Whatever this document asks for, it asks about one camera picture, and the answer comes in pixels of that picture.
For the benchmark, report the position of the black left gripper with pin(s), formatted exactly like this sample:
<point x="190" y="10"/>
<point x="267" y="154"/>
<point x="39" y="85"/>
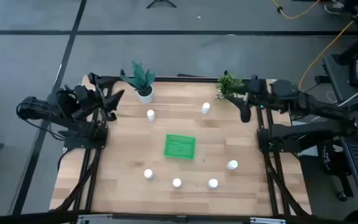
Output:
<point x="96" y="98"/>

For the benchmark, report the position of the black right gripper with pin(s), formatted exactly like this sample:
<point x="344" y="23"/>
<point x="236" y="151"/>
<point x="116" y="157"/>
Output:
<point x="258" y="98"/>

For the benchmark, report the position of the white pill bottle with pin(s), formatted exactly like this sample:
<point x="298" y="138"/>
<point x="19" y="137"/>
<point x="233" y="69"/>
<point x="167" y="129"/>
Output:
<point x="213" y="183"/>
<point x="148" y="173"/>
<point x="233" y="164"/>
<point x="176" y="182"/>
<point x="206" y="107"/>
<point x="150" y="114"/>

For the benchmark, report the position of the green plastic basket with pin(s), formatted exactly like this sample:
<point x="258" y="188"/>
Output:
<point x="179" y="146"/>

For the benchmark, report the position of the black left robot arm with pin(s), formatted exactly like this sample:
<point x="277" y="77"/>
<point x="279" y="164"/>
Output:
<point x="73" y="124"/>

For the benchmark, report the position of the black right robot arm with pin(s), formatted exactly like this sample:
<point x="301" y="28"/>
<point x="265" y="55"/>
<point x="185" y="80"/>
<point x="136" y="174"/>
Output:
<point x="315" y="107"/>

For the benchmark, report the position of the leafy green plant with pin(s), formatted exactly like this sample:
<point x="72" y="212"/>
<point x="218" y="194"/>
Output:
<point x="227" y="85"/>

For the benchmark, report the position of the green snake plant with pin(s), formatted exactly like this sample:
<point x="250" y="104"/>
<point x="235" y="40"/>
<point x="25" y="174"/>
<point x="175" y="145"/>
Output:
<point x="140" y="77"/>

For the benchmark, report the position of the white round plant pot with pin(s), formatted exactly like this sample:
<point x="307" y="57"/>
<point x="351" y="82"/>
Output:
<point x="146" y="98"/>

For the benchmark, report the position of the dark grey desk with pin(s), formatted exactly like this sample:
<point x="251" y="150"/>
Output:
<point x="340" y="81"/>

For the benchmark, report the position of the black bag with white print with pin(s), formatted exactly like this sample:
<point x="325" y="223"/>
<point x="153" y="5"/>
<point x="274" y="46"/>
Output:
<point x="329" y="161"/>

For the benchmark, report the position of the person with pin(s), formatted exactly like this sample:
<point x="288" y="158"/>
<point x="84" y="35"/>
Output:
<point x="337" y="5"/>

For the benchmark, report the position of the black crossbar with silver brackets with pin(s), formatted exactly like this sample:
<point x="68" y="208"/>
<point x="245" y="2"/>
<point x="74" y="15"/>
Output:
<point x="42" y="217"/>

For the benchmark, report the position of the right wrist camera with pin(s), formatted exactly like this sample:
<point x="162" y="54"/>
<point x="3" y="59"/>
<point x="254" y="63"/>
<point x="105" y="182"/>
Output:
<point x="258" y="82"/>

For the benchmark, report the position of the black aluminium table frame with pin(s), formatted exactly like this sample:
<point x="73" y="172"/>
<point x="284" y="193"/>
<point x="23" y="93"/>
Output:
<point x="185" y="79"/>

